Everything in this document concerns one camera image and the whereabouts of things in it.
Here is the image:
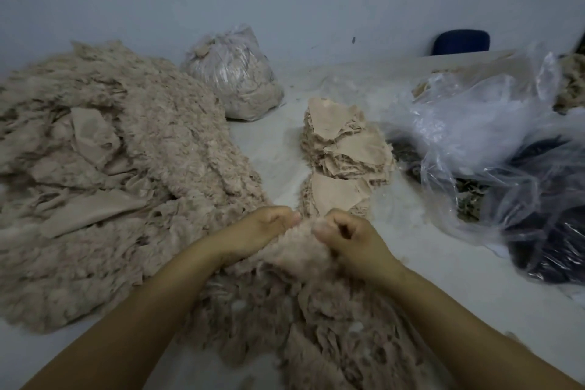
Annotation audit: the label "person's right hand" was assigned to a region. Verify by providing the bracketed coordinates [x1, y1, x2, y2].
[311, 208, 405, 288]

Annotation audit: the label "beige fur pile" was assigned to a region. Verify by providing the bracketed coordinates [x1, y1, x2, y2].
[553, 51, 585, 115]

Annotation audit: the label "large clear plastic bag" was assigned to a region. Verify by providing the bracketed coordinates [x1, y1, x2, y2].
[388, 42, 585, 286]

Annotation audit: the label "person's right forearm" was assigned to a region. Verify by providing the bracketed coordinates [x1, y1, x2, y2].
[382, 261, 585, 390]

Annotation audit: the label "stack of sorted beige pieces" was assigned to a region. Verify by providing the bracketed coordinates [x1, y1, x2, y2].
[302, 97, 369, 174]

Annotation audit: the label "beige scrap strips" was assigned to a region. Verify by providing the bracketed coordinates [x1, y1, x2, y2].
[183, 221, 440, 390]

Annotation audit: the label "clear bag of beige scraps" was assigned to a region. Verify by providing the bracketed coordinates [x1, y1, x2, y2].
[183, 24, 286, 123]

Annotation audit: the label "large pile beige fabric scraps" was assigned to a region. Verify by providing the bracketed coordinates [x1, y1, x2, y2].
[0, 40, 271, 332]

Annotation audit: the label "blue chair back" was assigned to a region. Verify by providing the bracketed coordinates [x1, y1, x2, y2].
[431, 29, 492, 56]

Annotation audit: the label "person's left forearm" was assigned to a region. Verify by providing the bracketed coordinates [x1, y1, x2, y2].
[23, 243, 230, 390]

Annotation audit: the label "person's left hand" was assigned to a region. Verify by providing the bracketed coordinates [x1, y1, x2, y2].
[205, 205, 303, 268]

